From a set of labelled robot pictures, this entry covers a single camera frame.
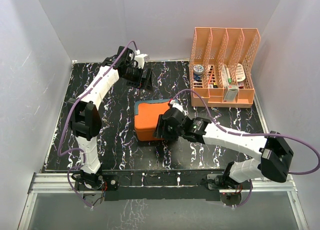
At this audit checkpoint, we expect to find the blue round tin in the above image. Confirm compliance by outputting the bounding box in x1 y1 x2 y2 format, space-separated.
193 64 205 76

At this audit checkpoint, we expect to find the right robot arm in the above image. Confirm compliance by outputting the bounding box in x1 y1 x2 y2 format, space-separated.
153 107 294 189

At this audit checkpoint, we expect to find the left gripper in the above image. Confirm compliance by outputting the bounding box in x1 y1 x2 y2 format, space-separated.
122 65 154 93

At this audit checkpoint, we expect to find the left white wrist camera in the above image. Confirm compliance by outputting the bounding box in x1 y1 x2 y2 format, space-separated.
134 50 150 69

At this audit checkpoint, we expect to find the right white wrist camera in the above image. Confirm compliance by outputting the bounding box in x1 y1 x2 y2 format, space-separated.
168 99 184 113

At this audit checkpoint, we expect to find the teal divided tray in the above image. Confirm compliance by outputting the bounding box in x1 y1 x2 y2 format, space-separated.
134 99 172 116

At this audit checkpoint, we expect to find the orange medicine box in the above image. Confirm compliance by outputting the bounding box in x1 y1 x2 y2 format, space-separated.
134 103 169 142

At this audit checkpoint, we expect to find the aluminium frame rail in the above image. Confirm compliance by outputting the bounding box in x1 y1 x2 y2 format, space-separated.
18 173 309 230

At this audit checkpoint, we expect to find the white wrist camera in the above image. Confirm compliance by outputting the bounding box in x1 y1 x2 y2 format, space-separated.
168 99 184 113
134 50 150 69

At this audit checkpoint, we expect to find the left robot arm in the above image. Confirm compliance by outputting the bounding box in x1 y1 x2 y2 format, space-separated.
68 46 153 190

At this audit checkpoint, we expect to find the peach desk file organizer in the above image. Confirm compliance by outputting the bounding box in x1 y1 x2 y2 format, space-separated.
189 27 261 108

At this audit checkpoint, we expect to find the white pill blister pack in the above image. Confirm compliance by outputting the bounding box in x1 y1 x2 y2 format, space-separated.
235 63 246 82

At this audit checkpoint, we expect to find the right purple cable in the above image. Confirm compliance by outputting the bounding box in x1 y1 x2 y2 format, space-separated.
172 89 320 208

